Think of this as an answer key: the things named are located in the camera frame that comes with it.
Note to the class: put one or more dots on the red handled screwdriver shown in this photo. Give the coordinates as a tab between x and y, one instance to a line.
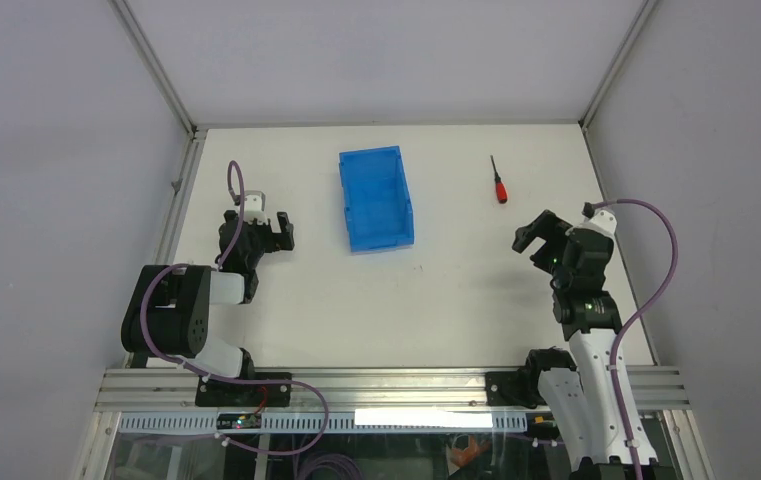
500	189

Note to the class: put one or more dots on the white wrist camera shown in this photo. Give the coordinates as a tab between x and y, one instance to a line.
599	220
254	207

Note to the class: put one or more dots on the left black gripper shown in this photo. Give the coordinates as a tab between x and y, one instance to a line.
266	234

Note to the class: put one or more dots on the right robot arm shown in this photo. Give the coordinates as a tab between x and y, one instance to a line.
586	386

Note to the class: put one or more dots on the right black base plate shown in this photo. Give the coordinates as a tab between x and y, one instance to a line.
513	388

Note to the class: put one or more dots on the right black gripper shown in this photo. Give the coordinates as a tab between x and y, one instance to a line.
553	237

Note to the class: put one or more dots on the aluminium front rail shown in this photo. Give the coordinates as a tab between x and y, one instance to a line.
345	389

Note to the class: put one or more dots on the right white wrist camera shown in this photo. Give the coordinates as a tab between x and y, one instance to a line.
599	220

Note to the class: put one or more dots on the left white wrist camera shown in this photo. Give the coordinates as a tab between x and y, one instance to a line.
254	207

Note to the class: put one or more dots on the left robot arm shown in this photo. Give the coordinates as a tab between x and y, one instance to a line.
168	314

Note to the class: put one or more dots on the right aluminium frame post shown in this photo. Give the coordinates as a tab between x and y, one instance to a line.
624	49

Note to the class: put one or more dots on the white slotted cable duct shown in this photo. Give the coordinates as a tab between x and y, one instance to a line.
360	421

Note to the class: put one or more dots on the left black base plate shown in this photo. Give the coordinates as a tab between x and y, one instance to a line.
228	395

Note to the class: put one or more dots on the aluminium frame post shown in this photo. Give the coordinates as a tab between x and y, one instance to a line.
152	64
624	49

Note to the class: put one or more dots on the blue plastic bin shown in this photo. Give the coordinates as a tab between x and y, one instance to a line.
378	208

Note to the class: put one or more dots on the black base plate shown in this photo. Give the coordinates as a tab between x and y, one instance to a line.
228	395
513	388

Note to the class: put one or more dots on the orange object under table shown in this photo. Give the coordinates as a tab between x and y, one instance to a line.
461	450

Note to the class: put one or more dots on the left aluminium frame post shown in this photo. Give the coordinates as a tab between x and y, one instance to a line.
152	64

